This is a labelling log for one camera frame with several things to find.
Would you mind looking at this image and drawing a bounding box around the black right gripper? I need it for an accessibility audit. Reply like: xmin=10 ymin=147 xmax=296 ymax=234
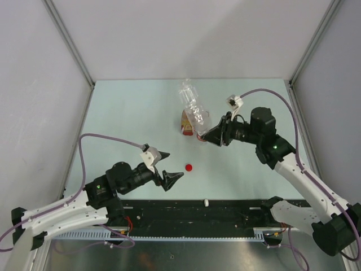
xmin=202 ymin=111 xmax=262 ymax=146

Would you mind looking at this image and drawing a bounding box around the clear plastic bottle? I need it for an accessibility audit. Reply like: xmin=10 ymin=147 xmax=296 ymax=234
xmin=178 ymin=79 xmax=212 ymax=138

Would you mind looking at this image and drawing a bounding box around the amber tea bottle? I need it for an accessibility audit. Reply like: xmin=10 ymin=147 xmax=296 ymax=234
xmin=180 ymin=110 xmax=195 ymax=136

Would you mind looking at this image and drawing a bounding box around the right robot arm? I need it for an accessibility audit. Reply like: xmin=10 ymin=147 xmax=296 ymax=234
xmin=202 ymin=107 xmax=360 ymax=256

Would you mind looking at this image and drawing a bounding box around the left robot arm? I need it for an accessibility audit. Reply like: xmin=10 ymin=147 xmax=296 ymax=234
xmin=11 ymin=151 xmax=184 ymax=250

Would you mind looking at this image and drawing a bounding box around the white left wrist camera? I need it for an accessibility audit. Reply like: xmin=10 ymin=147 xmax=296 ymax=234
xmin=140 ymin=144 xmax=161 ymax=173

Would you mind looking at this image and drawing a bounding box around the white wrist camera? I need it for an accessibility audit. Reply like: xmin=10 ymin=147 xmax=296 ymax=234
xmin=140 ymin=144 xmax=161 ymax=173
xmin=226 ymin=95 xmax=244 ymax=121

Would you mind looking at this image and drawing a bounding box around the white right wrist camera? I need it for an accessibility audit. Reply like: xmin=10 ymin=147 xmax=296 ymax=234
xmin=226 ymin=95 xmax=244 ymax=121

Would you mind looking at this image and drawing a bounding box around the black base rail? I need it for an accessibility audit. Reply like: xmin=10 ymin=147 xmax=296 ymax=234
xmin=108 ymin=199 xmax=283 ymax=239

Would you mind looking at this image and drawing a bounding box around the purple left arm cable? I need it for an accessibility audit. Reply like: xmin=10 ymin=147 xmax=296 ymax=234
xmin=0 ymin=134 xmax=144 ymax=252

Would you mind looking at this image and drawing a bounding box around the white slotted cable duct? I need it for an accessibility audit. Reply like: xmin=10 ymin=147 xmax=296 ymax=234
xmin=47 ymin=229 xmax=283 ymax=242

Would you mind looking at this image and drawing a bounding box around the aluminium corner frame post right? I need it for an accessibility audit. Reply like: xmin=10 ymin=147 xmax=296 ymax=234
xmin=288 ymin=0 xmax=345 ymax=86

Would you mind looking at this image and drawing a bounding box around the aluminium corner frame post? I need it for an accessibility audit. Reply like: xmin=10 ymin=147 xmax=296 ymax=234
xmin=288 ymin=0 xmax=345 ymax=86
xmin=42 ymin=0 xmax=95 ymax=88

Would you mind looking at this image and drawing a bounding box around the aluminium corner frame post left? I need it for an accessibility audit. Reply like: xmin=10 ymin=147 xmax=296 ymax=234
xmin=42 ymin=0 xmax=95 ymax=88

